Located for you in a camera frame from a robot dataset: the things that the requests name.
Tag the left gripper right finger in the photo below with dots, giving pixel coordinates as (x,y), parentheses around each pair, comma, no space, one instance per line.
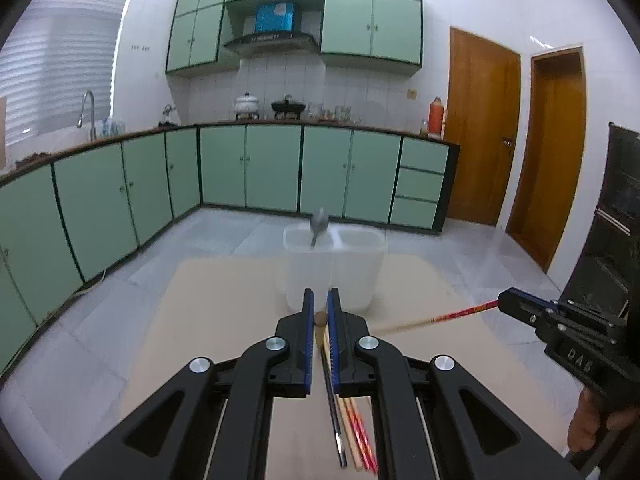
(351,376)

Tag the black cabinet with glass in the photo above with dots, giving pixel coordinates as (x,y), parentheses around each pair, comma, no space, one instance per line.
(608,267)

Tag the black chopstick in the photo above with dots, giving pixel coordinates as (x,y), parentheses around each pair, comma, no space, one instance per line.
(335,421)

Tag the black wok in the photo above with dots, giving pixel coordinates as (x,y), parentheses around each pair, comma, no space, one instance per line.
(288,108)

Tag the right hand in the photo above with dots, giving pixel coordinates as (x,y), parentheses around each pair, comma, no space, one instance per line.
(587,420)

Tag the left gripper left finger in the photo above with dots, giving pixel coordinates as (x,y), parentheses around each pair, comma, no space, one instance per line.
(291,376)

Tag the green upper kitchen cabinets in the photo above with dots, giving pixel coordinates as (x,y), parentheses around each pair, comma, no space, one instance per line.
(382,34)

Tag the small kettle on counter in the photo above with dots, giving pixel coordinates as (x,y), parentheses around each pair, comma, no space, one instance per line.
(168,119)

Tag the black range hood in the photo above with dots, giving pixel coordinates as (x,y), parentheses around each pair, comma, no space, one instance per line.
(259,43)

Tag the blue box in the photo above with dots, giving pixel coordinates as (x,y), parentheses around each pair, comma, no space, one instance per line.
(277,17)

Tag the green lower kitchen cabinets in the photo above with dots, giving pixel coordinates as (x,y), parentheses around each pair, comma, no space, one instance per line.
(67,219)

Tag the wooden spoon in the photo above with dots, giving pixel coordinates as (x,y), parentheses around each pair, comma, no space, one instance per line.
(321,333)

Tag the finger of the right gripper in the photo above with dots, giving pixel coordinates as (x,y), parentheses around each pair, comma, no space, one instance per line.
(524,307)

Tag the red tipped wooden chopstick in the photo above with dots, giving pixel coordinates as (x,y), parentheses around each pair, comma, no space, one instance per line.
(367,454)

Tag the glass jars on counter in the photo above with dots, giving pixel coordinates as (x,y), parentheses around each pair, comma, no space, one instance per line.
(340,114)

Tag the white cooking pot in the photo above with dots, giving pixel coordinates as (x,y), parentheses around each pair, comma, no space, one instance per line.
(246,107)

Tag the red patterned chopstick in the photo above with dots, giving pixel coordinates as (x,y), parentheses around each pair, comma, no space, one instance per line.
(435,319)

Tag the plain wooden chopstick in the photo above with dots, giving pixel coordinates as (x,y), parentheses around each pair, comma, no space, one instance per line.
(351,439)

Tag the orange thermos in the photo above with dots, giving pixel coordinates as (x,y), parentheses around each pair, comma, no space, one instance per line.
(436,117)

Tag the white plastic utensil holder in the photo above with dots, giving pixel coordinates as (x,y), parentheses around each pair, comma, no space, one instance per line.
(346,257)

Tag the white window blinds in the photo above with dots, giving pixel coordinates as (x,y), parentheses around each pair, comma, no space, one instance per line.
(58,63)

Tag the metal spoon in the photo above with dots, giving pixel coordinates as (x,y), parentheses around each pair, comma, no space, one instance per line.
(319,222)

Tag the green kitchen cabinets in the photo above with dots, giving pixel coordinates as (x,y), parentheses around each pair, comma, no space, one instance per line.
(67,219)
(382,34)

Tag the brown wooden door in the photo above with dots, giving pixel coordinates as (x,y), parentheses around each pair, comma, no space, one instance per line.
(483,109)
(553,153)

